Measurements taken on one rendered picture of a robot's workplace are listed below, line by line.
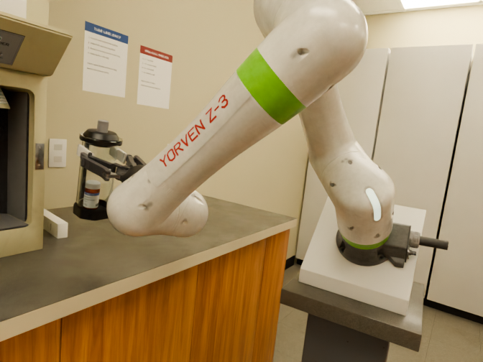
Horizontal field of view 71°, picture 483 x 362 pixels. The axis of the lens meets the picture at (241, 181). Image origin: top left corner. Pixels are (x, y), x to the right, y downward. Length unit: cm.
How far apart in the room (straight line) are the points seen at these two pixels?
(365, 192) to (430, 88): 261
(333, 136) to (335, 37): 37
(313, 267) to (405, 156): 244
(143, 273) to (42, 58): 58
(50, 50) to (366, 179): 79
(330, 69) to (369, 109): 289
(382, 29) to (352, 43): 351
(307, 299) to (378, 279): 18
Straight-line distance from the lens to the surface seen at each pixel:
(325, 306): 89
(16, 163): 112
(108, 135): 97
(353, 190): 77
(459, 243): 333
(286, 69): 49
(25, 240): 109
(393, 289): 93
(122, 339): 104
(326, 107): 77
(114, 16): 173
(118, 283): 90
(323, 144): 83
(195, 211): 72
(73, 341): 94
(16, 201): 114
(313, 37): 49
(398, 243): 92
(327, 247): 98
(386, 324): 87
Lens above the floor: 132
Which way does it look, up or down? 8 degrees down
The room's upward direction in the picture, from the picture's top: 6 degrees clockwise
